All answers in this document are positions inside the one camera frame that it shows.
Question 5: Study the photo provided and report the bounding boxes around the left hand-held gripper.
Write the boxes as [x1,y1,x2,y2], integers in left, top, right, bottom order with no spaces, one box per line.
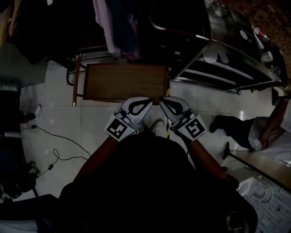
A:
[104,96,153,143]

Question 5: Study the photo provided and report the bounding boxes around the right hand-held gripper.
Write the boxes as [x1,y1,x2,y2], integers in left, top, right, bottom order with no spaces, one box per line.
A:
[159,96,208,143]

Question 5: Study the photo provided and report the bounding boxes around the stainless steel kitchen counter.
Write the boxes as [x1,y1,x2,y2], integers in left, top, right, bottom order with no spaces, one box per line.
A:
[149,0,288,95]

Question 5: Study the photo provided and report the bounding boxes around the person's right forearm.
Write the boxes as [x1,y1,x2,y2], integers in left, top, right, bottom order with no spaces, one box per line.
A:
[188,138,229,179]

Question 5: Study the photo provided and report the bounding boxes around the person's left forearm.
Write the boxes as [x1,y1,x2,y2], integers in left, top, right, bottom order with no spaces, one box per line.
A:
[74,136,119,182]

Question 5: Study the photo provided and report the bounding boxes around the person's right white shoe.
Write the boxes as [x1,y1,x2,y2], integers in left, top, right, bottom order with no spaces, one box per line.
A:
[149,119,165,137]

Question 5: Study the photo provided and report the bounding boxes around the wooden pole with metal tip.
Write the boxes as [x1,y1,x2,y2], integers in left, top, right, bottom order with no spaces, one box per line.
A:
[72,53,83,107]

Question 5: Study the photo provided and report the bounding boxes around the black metal clothes rack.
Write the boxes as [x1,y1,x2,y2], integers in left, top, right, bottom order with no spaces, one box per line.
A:
[65,45,110,86]

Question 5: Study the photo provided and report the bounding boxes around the person's black clothing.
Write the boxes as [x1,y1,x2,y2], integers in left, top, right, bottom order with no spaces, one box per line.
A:
[56,133,259,233]

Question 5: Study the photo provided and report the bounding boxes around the blue-grey hanging garment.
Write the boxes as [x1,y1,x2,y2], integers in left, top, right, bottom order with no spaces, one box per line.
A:
[109,0,140,52]

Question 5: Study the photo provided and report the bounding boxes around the purple hanging garment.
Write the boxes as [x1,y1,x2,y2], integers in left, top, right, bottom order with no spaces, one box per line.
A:
[92,0,140,60]

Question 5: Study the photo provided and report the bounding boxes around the white striped cup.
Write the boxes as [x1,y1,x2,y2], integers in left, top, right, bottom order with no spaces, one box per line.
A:
[261,51,273,63]

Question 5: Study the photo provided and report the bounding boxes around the wooden table with black legs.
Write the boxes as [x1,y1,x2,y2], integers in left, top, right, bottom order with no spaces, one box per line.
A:
[222,142,291,194]

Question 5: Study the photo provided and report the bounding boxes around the white ladle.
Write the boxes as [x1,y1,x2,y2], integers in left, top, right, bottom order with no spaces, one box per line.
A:
[254,34,265,50]

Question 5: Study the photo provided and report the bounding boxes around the clear glass jug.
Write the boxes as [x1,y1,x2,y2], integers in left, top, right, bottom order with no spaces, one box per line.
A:
[211,2,228,16]

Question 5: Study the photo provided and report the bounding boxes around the black hanging garment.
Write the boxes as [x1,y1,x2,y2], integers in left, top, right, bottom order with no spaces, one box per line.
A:
[17,0,109,66]

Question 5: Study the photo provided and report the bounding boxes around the small red container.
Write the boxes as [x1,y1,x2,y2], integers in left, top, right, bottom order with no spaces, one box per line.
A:
[253,26,266,37]

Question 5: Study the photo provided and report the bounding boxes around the white round dish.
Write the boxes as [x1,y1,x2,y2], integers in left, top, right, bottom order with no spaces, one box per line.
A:
[251,183,274,203]

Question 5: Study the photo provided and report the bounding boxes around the black wheeled base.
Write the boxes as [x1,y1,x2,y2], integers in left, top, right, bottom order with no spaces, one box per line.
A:
[0,160,43,202]

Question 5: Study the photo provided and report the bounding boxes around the dark chair with grey armrest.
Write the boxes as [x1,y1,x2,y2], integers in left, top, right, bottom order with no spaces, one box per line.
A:
[0,127,28,164]

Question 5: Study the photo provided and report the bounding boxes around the white textured mat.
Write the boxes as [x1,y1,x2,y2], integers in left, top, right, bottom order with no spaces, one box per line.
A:
[238,177,291,233]

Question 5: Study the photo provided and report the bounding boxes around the beige hanging garment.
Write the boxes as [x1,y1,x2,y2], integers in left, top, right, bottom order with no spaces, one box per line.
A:
[0,0,22,47]

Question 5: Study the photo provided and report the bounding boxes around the black floor cable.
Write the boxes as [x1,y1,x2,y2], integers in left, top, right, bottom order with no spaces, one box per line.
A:
[20,124,92,176]

